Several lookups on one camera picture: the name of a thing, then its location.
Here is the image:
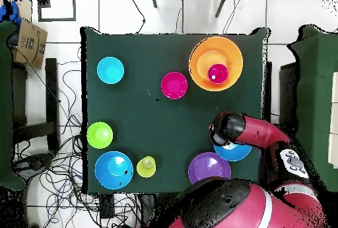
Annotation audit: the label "red cup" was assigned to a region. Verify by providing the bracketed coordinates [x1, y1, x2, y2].
[207, 63, 229, 85]

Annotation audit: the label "large purple bowl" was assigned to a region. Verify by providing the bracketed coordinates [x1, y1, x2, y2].
[187, 151, 232, 185]

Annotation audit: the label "large orange bowl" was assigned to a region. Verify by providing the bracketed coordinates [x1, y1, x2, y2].
[188, 36, 244, 92]

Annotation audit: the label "dark green tablecloth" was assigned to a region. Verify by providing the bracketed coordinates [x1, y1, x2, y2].
[80, 26, 271, 195]

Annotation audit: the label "small red bowl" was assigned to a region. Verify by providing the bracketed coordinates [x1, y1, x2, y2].
[160, 71, 189, 100]

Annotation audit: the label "yellow cup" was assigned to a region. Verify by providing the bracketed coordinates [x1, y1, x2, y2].
[136, 155, 157, 178]

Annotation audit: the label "small green bowl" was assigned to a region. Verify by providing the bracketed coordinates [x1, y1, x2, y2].
[86, 121, 114, 150]

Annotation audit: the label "small light blue bowl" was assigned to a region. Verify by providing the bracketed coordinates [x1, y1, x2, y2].
[96, 56, 125, 85]

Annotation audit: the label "black power box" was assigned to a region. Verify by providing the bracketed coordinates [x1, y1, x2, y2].
[98, 193, 116, 219]

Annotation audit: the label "black stand base with knob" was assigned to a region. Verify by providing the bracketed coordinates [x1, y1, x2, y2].
[13, 152, 55, 178]

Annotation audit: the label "green covered side table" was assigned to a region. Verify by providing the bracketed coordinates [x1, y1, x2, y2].
[0, 20, 27, 192]
[286, 25, 338, 193]

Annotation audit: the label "cardboard box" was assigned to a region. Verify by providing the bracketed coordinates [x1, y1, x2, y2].
[11, 0, 49, 70]

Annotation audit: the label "blue cloth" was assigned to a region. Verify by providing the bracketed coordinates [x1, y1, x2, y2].
[0, 0, 22, 29]

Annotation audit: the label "tangled floor cables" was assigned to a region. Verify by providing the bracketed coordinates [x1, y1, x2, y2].
[13, 53, 141, 228]

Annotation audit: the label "black floor cable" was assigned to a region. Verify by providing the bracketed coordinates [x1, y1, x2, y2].
[128, 0, 147, 35]

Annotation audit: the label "black bench frame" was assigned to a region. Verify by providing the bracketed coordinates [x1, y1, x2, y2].
[11, 57, 61, 153]

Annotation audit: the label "black side frame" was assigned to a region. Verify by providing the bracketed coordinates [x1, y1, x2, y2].
[279, 62, 300, 128]

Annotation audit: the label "black square floor frame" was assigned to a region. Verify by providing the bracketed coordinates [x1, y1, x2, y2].
[37, 0, 77, 22]

